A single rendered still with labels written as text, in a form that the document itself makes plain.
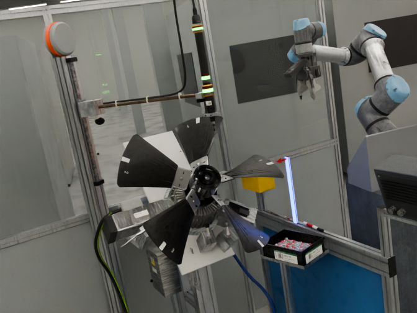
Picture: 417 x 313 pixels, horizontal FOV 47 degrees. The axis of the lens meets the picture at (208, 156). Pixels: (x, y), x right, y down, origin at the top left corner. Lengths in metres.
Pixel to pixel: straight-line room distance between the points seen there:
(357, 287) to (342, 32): 3.88
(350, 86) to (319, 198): 2.55
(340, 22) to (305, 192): 2.79
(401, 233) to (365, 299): 0.34
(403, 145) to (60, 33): 1.62
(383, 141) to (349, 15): 3.60
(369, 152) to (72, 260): 1.57
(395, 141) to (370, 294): 0.66
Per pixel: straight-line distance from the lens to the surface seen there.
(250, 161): 2.20
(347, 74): 5.69
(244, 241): 1.90
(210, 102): 1.99
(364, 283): 2.14
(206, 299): 2.29
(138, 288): 2.83
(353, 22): 5.73
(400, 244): 2.32
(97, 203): 2.45
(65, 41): 2.39
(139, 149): 2.00
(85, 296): 2.75
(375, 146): 2.21
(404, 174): 1.70
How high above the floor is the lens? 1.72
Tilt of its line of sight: 12 degrees down
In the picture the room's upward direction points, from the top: 10 degrees counter-clockwise
